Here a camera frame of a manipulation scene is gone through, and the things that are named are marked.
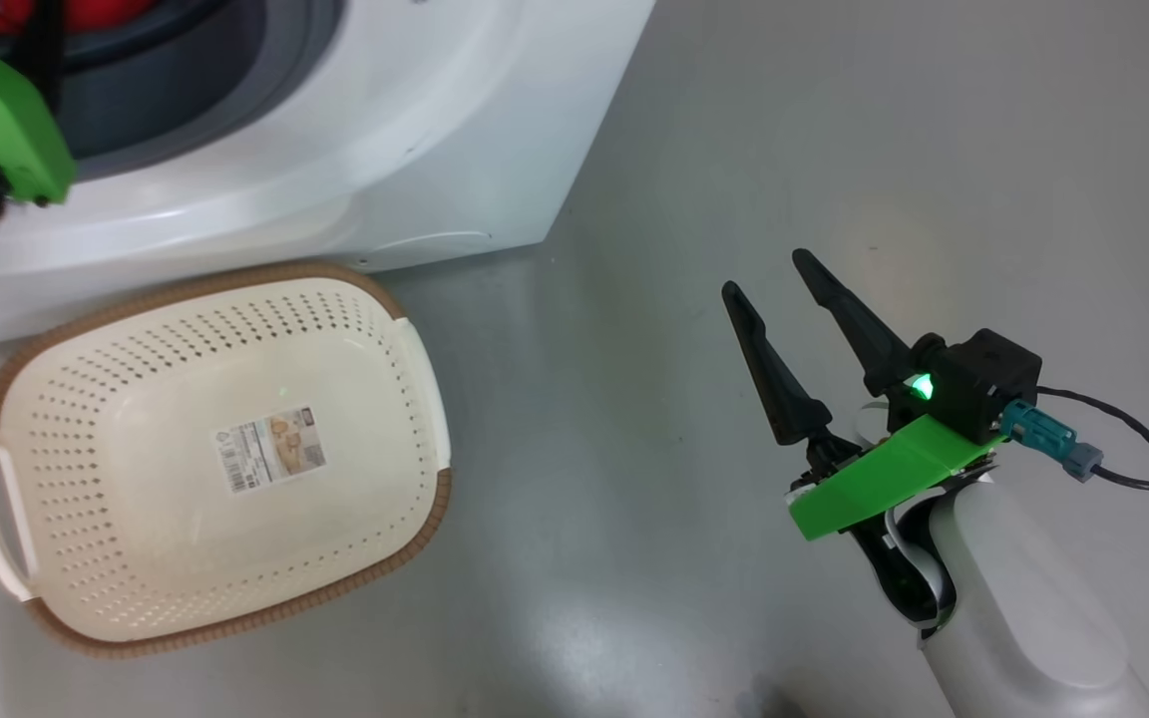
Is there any white front-load washing machine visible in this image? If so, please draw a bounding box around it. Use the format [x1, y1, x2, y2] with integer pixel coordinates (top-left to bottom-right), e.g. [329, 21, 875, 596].
[0, 0, 657, 350]

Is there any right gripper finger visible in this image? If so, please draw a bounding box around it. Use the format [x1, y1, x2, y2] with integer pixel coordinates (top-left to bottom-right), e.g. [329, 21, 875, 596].
[721, 281, 833, 447]
[792, 249, 920, 398]

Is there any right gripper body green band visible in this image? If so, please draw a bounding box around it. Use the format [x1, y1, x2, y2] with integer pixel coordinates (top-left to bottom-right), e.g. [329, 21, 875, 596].
[787, 414, 1002, 639]

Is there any printed product label sticker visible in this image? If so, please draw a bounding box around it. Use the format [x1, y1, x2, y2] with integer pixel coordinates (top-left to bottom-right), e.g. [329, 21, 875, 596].
[213, 405, 328, 496]

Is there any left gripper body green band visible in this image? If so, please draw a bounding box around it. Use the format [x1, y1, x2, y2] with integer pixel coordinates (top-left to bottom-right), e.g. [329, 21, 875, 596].
[0, 20, 77, 207]

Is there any cream perforated laundry basket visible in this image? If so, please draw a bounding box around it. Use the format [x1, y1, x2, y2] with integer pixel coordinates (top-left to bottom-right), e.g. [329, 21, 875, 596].
[0, 261, 454, 659]

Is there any teal cable connector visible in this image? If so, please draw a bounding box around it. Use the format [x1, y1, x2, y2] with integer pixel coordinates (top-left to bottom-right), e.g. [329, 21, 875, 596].
[999, 399, 1104, 483]

